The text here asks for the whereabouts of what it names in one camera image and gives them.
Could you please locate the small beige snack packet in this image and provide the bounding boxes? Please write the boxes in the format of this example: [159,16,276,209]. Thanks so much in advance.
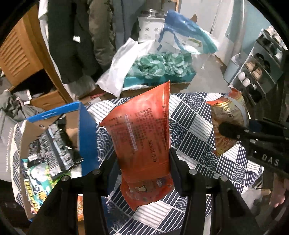
[207,88,249,157]

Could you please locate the orange chip bag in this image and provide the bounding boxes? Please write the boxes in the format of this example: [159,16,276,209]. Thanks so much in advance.
[77,194,84,222]

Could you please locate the red snack pouch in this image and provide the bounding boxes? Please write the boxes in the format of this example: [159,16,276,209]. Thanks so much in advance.
[100,82,174,210]

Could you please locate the black snack packet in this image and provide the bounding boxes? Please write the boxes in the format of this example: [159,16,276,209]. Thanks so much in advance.
[27,121,84,180]

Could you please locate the blue teal snack bag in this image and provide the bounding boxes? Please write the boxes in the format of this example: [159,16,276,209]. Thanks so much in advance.
[21,159,65,215]

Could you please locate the person's right hand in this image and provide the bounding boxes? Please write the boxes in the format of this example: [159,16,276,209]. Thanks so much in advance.
[270,173,289,208]

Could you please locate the blue white patterned tablecloth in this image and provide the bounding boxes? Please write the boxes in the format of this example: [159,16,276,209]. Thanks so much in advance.
[11,91,265,235]

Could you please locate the light blue shoe rack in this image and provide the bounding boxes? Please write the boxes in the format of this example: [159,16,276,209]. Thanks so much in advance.
[224,26,288,107]

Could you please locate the blue cardboard box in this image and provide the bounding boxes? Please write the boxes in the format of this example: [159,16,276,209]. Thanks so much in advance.
[12,102,99,220]

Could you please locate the teal box of tissue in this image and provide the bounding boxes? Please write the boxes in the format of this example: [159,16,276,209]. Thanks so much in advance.
[123,52,196,88]

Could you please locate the blue white plastic bag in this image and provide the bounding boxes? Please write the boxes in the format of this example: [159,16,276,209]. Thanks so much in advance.
[156,10,219,55]

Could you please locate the grey tote bag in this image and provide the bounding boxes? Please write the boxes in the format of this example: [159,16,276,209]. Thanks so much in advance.
[1,110,26,182]

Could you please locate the grey clothes pile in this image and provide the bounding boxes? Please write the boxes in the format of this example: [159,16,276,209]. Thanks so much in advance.
[1,90,45,123]

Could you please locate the white patterned bucket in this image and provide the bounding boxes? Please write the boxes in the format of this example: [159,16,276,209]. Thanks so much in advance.
[138,8,167,42]

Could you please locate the wooden louvered wardrobe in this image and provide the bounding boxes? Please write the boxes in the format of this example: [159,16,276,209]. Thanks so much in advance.
[1,4,73,110]

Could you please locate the dark hanging coat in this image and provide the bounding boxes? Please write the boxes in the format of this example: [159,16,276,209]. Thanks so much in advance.
[47,1,103,84]

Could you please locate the grey blue hanging garment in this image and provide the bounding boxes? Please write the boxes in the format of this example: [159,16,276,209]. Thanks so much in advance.
[112,0,145,50]

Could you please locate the olive hanging jacket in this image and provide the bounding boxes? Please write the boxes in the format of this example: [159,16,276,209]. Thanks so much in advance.
[87,0,116,71]

